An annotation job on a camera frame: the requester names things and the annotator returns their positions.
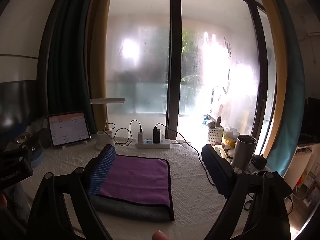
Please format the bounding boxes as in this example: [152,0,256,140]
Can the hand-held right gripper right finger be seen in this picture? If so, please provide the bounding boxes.
[201,144,292,240]

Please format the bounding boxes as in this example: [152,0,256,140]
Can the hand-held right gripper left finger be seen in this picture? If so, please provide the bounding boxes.
[26,144,117,240]

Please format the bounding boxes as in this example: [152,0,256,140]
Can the purple towel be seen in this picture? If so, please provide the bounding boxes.
[99,154,175,221]

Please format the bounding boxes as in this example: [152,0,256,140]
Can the grey towel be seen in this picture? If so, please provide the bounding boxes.
[90,194,173,222]

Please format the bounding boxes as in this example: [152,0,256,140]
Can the person's right hand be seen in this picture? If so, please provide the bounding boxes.
[152,231,171,240]

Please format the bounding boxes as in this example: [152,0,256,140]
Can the blue round dish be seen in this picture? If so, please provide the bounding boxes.
[31,149,45,167]

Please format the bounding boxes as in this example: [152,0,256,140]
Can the white textured tablecloth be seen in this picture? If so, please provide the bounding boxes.
[15,135,253,240]

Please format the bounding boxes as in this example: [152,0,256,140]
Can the white desk lamp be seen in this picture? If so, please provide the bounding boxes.
[89,98,126,151]

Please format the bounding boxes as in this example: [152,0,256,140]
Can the steel tumbler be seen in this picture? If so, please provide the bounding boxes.
[232,134,258,172]

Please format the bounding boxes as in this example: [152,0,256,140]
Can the white perforated basket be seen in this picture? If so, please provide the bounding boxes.
[208,126,225,146]

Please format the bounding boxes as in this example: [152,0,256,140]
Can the yellow packet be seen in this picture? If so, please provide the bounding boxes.
[222,129,238,151]

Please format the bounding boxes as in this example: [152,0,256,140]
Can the white tablet stand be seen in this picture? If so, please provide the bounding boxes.
[59,140,88,151]

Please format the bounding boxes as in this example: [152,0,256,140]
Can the black round lid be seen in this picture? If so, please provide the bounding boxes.
[251,154,267,173]

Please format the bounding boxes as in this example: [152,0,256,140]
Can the tablet with lit screen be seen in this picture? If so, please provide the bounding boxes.
[47,111,91,147]

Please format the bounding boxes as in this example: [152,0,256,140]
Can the dark television screen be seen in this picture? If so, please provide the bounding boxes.
[0,79,38,136]

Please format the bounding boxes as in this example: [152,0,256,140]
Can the white power strip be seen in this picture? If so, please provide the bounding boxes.
[135,138,172,149]

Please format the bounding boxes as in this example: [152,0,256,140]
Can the white shelf unit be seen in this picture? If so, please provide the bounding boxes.
[289,142,320,207]

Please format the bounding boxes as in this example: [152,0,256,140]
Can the yellow curtain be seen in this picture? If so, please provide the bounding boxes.
[86,0,116,136]
[252,0,288,161]

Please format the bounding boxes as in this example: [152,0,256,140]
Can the black monitor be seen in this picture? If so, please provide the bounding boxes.
[299,96,320,145]

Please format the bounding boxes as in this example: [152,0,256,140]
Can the blue curtain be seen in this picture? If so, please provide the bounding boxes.
[267,0,307,178]

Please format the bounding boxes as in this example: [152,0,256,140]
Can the dark green curtain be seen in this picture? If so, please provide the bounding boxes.
[47,0,101,136]

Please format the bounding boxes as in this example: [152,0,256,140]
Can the long black cable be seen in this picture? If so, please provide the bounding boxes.
[155,123,217,187]

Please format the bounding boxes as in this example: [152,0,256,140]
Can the black charger cable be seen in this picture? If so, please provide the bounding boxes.
[114,119,142,147]

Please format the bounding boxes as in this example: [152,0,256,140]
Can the dark sliding door frame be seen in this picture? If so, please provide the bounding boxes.
[105,0,269,155]

